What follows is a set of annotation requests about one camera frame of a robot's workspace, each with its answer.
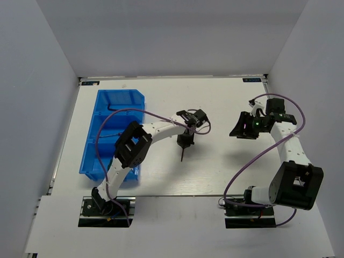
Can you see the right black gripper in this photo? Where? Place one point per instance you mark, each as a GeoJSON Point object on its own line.
{"type": "Point", "coordinates": [239, 130]}

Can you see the left table corner label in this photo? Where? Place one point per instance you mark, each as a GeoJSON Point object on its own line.
{"type": "Point", "coordinates": [90, 83]}

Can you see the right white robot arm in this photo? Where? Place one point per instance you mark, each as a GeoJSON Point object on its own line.
{"type": "Point", "coordinates": [297, 182]}

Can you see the blue plastic divided bin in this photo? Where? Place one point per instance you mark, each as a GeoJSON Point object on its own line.
{"type": "Point", "coordinates": [108, 101]}

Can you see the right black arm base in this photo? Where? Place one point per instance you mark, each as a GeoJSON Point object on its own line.
{"type": "Point", "coordinates": [238, 217]}

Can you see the table corner label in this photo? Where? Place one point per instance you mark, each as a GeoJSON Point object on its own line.
{"type": "Point", "coordinates": [252, 80]}
{"type": "Point", "coordinates": [90, 83]}

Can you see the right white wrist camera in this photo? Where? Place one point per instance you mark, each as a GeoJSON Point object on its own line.
{"type": "Point", "coordinates": [257, 108]}

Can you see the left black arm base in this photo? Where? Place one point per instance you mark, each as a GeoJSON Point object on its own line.
{"type": "Point", "coordinates": [91, 217]}

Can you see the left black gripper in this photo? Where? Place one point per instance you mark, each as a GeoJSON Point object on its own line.
{"type": "Point", "coordinates": [186, 142]}

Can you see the right table corner label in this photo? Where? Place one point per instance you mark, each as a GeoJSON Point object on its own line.
{"type": "Point", "coordinates": [252, 80]}

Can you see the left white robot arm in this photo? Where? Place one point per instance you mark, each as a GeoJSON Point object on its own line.
{"type": "Point", "coordinates": [134, 142]}

